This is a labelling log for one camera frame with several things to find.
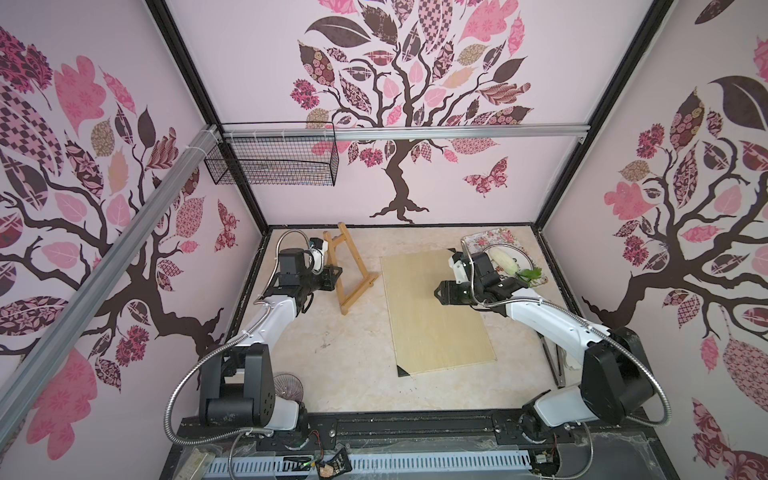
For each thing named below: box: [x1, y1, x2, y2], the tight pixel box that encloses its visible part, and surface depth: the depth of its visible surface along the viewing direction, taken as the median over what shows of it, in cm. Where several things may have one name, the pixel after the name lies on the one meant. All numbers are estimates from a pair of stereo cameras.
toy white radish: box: [489, 247, 542, 287], surface depth 106 cm
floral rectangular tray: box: [490, 256, 549, 287], surface depth 105 cm
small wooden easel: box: [324, 222, 380, 316], surface depth 91 cm
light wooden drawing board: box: [381, 249, 497, 375], surface depth 93 cm
